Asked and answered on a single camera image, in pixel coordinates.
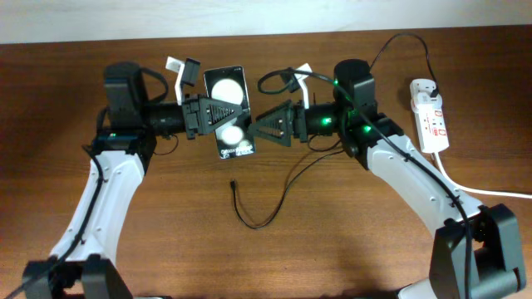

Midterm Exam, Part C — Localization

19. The white power strip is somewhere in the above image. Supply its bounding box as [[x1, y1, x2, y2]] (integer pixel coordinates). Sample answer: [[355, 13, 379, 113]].
[[413, 107, 450, 154]]

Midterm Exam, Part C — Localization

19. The black Galaxy smartphone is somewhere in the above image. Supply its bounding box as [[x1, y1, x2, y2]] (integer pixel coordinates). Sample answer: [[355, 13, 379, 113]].
[[204, 66, 256, 159]]

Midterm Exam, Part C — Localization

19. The black charger cable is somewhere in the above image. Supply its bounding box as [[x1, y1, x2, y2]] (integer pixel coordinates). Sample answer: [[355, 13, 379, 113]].
[[229, 32, 440, 230]]

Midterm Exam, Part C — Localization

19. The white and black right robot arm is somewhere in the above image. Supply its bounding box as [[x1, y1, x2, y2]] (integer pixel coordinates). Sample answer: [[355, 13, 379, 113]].
[[249, 59, 526, 298]]

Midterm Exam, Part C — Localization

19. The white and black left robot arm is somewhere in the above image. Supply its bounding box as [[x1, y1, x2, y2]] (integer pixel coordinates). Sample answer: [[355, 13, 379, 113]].
[[9, 58, 243, 298]]

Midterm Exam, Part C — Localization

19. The white USB charger plug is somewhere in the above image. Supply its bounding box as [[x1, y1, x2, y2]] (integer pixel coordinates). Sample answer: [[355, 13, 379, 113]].
[[409, 79, 442, 113]]

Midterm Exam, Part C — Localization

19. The white power strip cord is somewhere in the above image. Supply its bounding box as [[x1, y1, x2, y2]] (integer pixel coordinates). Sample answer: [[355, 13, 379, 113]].
[[431, 151, 532, 200]]

